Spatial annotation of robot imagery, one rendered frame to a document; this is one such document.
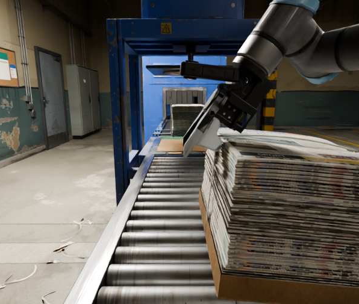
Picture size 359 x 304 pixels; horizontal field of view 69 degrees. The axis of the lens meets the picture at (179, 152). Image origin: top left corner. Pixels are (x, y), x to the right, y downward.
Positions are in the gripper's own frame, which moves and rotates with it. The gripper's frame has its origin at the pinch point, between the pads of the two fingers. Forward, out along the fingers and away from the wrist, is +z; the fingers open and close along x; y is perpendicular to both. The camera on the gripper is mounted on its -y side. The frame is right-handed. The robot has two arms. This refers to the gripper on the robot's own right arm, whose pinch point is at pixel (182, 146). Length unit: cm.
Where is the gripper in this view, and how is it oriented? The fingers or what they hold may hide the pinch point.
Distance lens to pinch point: 52.8
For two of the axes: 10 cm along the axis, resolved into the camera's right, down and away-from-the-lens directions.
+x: 0.1, -1.9, 9.8
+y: 8.3, 5.5, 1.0
